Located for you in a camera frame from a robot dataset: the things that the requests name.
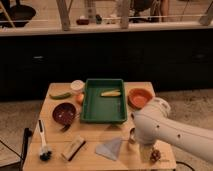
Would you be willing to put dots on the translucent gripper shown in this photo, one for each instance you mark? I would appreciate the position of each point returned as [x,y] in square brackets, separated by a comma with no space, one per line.
[146,153]

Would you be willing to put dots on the blue-grey towel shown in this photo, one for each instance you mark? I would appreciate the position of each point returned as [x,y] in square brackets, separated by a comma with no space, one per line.
[109,149]

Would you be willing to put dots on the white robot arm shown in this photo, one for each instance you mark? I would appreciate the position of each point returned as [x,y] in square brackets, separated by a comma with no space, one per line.
[152,124]

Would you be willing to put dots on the orange bowl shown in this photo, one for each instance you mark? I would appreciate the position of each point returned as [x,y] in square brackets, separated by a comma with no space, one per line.
[138,97]

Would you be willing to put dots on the purple bowl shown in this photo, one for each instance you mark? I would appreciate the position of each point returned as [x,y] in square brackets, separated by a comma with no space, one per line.
[64,113]

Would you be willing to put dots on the dark grape bunch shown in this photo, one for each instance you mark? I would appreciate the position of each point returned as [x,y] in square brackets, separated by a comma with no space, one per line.
[155,155]

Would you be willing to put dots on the green plastic tray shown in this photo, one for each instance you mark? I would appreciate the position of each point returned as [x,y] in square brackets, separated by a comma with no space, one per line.
[103,110]

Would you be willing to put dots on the yellow corn cob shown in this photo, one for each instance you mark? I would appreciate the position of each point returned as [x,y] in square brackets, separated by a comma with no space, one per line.
[111,94]

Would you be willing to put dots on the beige block with black edge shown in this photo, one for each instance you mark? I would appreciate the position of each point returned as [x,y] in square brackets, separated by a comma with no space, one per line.
[72,148]

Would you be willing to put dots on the orange peach fruit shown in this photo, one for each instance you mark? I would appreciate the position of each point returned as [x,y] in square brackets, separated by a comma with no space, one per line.
[80,98]

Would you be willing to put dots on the small white cup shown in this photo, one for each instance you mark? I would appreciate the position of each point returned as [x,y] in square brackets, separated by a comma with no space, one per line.
[77,85]

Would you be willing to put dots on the green chili pepper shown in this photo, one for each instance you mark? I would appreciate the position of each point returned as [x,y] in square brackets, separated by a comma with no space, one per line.
[60,96]

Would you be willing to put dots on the white dish brush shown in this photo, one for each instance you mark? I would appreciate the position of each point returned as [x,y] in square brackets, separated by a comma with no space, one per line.
[45,152]

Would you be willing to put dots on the black clamp bar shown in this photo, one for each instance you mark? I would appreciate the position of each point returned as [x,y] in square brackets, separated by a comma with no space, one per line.
[26,136]

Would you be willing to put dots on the wooden table leg right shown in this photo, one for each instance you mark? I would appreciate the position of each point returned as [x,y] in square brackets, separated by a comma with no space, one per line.
[123,12]

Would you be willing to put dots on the wooden table leg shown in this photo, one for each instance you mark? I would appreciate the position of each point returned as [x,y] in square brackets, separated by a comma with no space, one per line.
[64,16]
[123,12]

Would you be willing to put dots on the wooden table leg left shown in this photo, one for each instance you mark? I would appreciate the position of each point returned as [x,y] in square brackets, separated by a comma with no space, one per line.
[64,16]

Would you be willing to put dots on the black round stool base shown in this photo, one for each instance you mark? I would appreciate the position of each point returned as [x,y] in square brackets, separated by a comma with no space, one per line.
[19,14]

